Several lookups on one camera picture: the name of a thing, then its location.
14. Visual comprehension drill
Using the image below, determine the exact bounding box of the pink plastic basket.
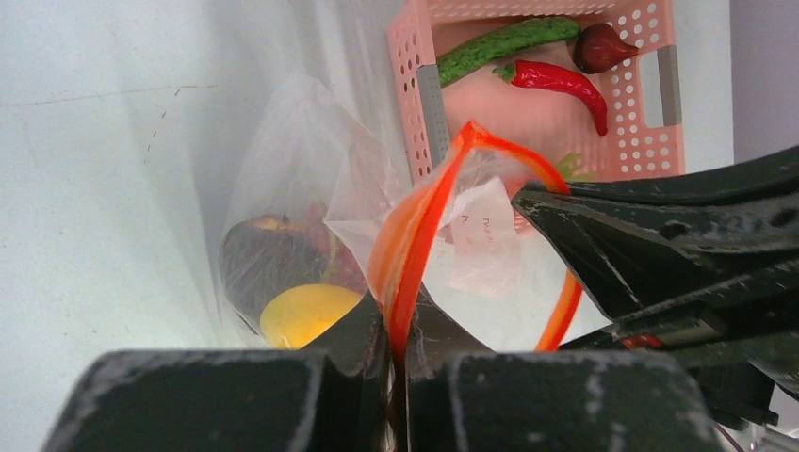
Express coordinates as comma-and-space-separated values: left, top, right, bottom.
386, 1, 685, 182

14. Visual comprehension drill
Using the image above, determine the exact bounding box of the red grape bunch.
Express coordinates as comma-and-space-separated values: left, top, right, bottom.
305, 202, 367, 295

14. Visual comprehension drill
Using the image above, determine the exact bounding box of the orange carrot green top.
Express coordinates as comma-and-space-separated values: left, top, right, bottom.
554, 153, 596, 182

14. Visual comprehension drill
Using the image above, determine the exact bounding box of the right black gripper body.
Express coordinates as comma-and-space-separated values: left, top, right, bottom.
560, 293, 798, 430

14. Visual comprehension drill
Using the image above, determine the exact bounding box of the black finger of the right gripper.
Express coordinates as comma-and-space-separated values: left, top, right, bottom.
512, 148, 798, 320

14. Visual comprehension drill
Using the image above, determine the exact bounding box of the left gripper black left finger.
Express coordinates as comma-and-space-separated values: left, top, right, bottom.
43, 296, 389, 451

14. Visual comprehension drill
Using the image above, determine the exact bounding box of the red strawberry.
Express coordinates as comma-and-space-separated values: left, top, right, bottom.
572, 24, 640, 74

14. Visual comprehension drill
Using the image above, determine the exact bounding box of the clear zip bag orange zipper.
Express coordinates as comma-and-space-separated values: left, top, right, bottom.
215, 72, 585, 366

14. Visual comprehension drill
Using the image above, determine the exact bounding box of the yellow mango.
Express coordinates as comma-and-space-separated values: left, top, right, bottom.
259, 283, 362, 349

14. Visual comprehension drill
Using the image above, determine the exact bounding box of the green cucumber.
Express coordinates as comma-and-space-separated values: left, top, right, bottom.
436, 16, 581, 88

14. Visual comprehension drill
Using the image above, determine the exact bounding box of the red chili pepper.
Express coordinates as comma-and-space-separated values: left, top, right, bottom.
492, 59, 609, 137

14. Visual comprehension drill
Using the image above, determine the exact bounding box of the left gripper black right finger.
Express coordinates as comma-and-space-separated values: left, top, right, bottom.
404, 294, 723, 451

